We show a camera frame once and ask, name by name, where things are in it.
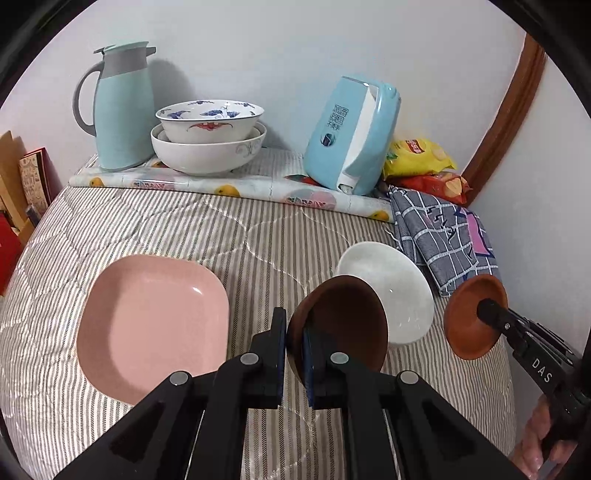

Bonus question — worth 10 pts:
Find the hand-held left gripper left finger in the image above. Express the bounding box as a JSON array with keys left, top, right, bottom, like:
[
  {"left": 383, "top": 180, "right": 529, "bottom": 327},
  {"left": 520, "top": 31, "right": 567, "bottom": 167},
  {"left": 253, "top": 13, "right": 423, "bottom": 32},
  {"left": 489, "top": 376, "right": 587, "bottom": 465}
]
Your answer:
[{"left": 55, "top": 307, "right": 289, "bottom": 480}]

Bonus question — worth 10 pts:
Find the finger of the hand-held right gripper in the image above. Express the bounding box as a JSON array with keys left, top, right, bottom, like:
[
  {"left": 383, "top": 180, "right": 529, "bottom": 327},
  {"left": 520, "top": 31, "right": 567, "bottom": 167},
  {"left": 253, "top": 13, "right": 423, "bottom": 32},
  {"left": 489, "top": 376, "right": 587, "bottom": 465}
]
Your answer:
[{"left": 476, "top": 299, "right": 532, "bottom": 352}]

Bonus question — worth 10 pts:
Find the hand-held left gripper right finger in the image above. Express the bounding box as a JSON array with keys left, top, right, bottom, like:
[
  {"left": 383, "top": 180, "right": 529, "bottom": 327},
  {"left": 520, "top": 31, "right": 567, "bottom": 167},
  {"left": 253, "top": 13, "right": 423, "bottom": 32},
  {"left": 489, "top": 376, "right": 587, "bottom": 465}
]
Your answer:
[{"left": 302, "top": 323, "right": 529, "bottom": 480}]

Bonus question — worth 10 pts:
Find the small brown bowl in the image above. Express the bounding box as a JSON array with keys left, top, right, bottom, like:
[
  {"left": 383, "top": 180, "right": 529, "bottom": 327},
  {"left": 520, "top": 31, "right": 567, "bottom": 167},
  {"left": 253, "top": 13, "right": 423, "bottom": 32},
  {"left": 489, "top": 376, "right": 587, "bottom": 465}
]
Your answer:
[
  {"left": 286, "top": 275, "right": 389, "bottom": 384},
  {"left": 444, "top": 274, "right": 509, "bottom": 361}
]

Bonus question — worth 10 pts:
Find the white bowl with grey swirls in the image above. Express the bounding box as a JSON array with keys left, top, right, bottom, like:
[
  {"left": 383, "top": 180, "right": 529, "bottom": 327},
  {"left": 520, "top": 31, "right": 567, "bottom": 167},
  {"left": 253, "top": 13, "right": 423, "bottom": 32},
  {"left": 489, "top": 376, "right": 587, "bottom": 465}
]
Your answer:
[{"left": 336, "top": 241, "right": 435, "bottom": 346}]

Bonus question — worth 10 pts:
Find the pink square plate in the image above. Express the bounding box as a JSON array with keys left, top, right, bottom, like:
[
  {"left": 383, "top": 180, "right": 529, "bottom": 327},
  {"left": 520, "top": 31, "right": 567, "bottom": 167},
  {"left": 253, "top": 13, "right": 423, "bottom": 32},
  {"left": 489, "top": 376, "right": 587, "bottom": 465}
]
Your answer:
[{"left": 76, "top": 254, "right": 230, "bottom": 407}]

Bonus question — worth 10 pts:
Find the person's right hand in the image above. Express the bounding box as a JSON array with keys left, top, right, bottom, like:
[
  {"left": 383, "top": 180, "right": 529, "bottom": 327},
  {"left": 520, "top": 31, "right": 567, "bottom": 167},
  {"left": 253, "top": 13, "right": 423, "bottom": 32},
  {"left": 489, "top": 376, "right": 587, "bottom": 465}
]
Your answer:
[{"left": 522, "top": 397, "right": 580, "bottom": 480}]

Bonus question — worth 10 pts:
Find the grey checked cloth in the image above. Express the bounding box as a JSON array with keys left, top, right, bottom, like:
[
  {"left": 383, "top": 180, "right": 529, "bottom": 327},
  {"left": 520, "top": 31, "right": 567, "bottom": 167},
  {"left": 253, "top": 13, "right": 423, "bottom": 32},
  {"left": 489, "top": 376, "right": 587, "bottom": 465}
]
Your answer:
[{"left": 388, "top": 185, "right": 502, "bottom": 297}]

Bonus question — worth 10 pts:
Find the red snack bag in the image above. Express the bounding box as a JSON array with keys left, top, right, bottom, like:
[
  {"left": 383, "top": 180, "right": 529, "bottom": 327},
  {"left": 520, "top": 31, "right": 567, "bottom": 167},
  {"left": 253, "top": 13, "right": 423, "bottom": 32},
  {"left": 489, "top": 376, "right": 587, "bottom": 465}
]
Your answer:
[{"left": 397, "top": 172, "right": 472, "bottom": 206}]

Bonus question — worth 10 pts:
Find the yellow snack bag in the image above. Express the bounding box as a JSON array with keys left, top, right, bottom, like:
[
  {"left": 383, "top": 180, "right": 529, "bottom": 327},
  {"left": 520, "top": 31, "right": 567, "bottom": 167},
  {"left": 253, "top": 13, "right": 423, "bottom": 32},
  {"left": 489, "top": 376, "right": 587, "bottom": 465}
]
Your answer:
[{"left": 382, "top": 137, "right": 457, "bottom": 180}]

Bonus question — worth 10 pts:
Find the rolled fruit print sheet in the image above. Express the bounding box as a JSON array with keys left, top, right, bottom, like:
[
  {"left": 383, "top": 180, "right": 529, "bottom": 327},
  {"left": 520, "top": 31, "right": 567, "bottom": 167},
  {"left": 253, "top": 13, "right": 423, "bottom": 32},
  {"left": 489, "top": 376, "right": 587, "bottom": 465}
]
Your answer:
[{"left": 69, "top": 154, "right": 395, "bottom": 223}]

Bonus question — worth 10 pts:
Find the large white bowl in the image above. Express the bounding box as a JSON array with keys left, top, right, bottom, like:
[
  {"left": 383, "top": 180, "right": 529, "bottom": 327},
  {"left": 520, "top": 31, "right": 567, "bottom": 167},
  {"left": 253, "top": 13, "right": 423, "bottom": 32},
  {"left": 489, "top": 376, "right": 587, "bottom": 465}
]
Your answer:
[{"left": 150, "top": 121, "right": 267, "bottom": 176}]

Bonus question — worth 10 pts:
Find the light blue electric kettle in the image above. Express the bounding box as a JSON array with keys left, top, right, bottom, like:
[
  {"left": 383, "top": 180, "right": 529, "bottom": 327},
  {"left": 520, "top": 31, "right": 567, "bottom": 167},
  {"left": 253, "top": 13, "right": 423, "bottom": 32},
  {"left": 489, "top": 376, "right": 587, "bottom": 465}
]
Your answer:
[{"left": 303, "top": 76, "right": 402, "bottom": 197}]

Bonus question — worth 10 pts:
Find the blue patterned porcelain bowl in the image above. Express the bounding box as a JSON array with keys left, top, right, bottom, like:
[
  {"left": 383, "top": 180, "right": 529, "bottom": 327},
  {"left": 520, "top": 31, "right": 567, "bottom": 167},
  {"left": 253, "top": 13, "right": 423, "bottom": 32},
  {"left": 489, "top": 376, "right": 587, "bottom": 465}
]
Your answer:
[{"left": 155, "top": 100, "right": 265, "bottom": 144}]

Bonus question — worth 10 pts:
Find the light blue thermos jug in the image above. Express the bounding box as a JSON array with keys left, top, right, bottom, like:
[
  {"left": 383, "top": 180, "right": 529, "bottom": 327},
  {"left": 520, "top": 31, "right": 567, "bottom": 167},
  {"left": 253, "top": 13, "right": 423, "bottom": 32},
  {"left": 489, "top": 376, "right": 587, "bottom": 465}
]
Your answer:
[{"left": 73, "top": 41, "right": 157, "bottom": 171}]

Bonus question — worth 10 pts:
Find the red paper bag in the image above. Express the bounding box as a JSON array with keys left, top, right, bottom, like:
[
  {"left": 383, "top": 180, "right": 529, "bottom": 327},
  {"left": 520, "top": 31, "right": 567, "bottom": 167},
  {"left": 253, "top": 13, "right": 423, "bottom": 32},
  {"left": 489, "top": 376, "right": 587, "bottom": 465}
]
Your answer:
[{"left": 0, "top": 212, "right": 24, "bottom": 296}]

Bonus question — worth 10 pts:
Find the patterned book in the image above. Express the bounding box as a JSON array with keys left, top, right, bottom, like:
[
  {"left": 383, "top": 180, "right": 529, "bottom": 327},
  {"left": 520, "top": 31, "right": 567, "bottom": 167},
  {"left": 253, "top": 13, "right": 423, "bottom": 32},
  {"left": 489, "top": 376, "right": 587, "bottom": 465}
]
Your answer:
[{"left": 18, "top": 148, "right": 52, "bottom": 215}]

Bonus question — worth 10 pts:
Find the brown wooden door frame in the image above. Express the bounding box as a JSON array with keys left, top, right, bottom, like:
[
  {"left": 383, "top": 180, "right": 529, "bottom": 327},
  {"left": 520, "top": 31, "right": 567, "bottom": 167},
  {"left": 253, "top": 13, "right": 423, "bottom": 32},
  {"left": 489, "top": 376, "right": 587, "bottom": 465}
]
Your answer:
[{"left": 462, "top": 32, "right": 548, "bottom": 208}]

